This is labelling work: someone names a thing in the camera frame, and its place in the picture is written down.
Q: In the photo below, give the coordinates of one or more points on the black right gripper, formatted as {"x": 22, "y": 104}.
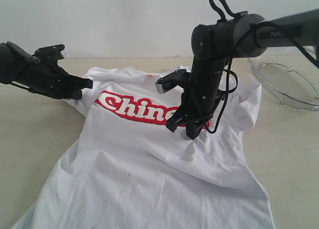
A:
{"x": 196, "y": 109}

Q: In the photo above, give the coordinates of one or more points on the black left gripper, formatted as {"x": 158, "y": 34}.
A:
{"x": 47, "y": 79}

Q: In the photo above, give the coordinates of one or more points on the white t-shirt red print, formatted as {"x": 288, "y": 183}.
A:
{"x": 128, "y": 171}

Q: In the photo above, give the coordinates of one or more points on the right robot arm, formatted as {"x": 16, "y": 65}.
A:
{"x": 214, "y": 48}

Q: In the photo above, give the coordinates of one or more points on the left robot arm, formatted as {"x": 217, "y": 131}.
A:
{"x": 9, "y": 52}

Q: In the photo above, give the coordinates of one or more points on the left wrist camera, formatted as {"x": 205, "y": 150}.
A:
{"x": 50, "y": 54}

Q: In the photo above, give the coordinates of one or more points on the wire mesh basket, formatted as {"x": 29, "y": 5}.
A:
{"x": 289, "y": 76}

